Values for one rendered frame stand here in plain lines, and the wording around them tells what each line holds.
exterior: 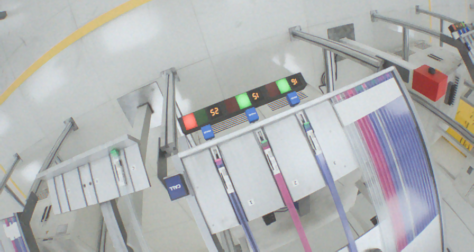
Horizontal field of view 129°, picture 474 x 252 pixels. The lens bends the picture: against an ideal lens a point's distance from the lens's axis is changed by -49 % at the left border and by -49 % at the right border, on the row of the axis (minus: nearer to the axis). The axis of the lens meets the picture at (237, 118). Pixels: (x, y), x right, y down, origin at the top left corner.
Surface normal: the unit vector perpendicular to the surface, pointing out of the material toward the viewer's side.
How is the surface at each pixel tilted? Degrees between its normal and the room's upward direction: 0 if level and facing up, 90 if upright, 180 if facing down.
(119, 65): 0
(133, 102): 0
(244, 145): 47
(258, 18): 0
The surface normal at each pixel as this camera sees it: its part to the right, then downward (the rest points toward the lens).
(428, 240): -0.01, -0.25
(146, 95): 0.26, 0.47
